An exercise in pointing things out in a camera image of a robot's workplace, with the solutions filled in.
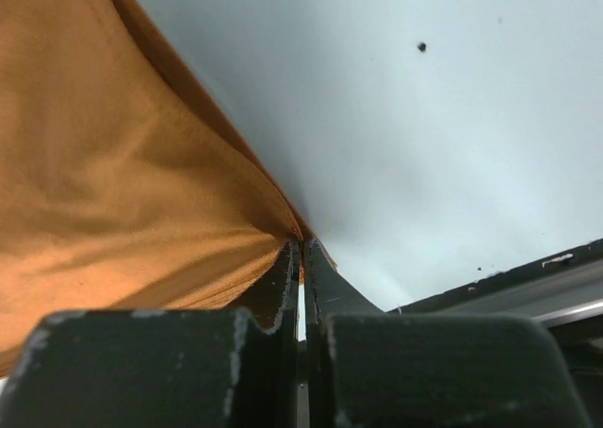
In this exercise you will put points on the orange cloth napkin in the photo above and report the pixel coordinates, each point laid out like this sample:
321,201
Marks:
123,186

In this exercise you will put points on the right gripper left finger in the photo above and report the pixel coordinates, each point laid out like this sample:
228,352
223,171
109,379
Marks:
229,367

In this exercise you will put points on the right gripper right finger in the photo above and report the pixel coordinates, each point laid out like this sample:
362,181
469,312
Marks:
369,368

